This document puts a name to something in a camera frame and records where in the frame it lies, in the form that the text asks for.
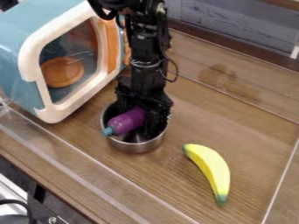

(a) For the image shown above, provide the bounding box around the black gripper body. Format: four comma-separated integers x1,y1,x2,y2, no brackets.
115,59,175,112

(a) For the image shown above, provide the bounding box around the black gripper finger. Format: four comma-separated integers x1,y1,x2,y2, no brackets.
144,107,171,139
116,95,136,114

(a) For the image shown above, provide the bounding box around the silver pot with handle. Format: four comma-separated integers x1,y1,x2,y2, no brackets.
100,102,169,153

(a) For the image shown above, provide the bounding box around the purple toy eggplant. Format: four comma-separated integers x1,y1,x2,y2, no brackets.
102,105,147,137

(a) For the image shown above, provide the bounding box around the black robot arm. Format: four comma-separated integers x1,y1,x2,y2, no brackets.
88,0,174,138

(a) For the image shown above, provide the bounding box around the orange plate inside microwave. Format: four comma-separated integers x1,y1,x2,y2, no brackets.
42,57,84,88

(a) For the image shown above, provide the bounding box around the blue toy microwave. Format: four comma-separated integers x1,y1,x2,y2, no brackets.
0,0,131,123

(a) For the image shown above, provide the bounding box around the yellow toy banana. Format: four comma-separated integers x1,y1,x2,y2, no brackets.
182,143,230,206

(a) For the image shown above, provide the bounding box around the clear acrylic barrier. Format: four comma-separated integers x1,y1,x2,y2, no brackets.
0,104,198,224

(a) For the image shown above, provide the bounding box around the black cable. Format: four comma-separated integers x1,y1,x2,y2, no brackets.
0,199,36,224

